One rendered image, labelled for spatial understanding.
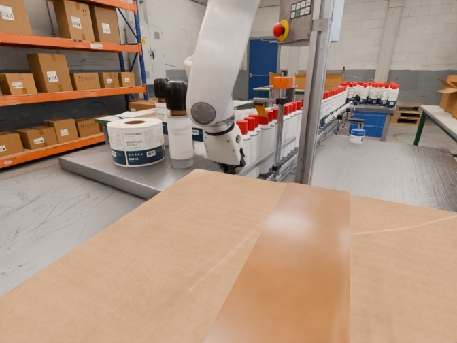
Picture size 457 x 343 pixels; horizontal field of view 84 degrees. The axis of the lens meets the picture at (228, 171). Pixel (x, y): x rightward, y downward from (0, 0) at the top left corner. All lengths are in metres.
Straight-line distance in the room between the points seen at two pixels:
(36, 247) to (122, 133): 0.44
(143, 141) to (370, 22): 7.83
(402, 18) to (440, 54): 1.26
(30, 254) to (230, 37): 0.62
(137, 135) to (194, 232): 0.81
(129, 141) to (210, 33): 0.59
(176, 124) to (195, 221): 0.73
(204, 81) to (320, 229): 0.34
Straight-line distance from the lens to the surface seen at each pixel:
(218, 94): 0.46
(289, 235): 0.16
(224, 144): 0.61
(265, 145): 0.83
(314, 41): 0.79
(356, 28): 8.42
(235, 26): 0.49
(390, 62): 8.29
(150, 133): 0.97
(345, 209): 0.20
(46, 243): 0.76
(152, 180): 0.86
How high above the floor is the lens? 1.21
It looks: 22 degrees down
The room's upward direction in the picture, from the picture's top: straight up
